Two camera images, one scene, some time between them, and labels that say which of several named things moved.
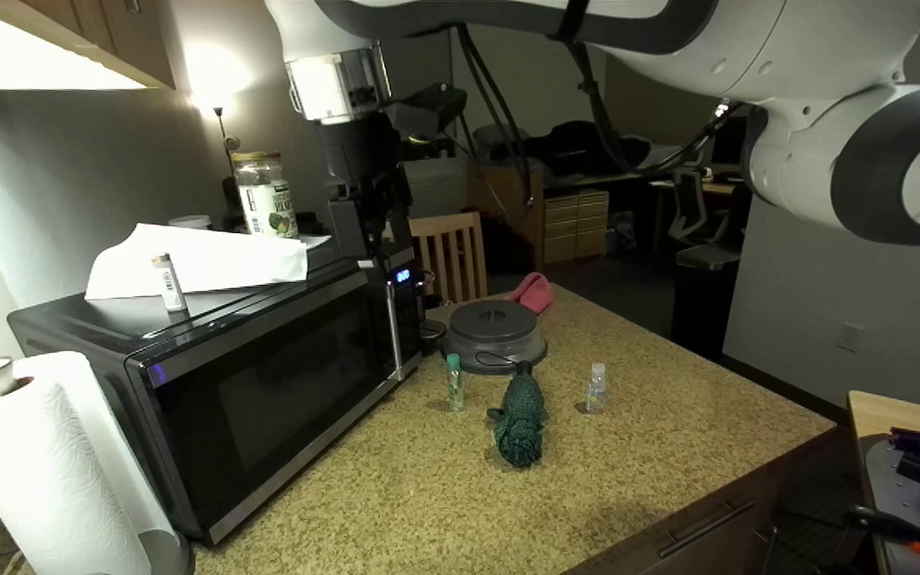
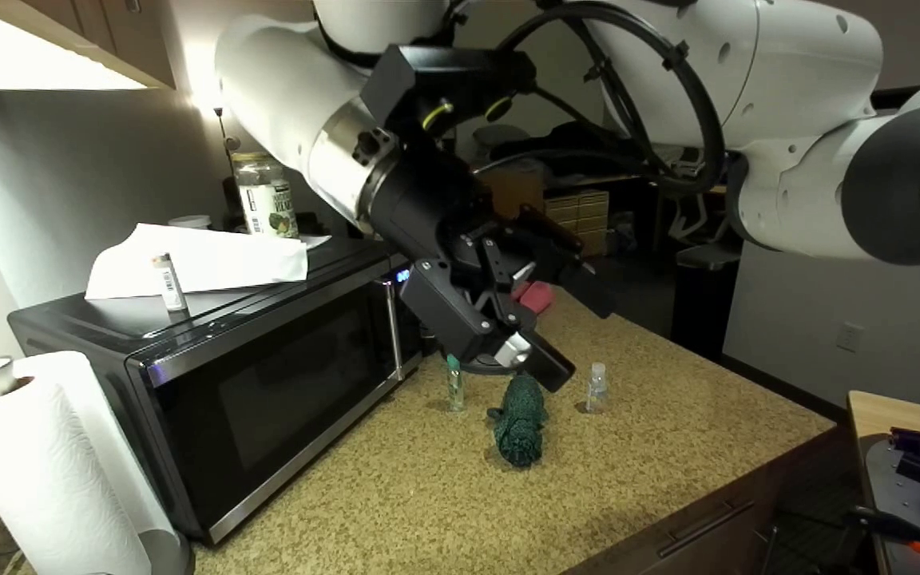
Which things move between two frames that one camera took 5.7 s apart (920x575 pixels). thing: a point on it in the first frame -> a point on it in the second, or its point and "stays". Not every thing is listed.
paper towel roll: (56, 471) stays
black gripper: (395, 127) -> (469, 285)
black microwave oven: (249, 398) stays
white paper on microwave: (205, 260) stays
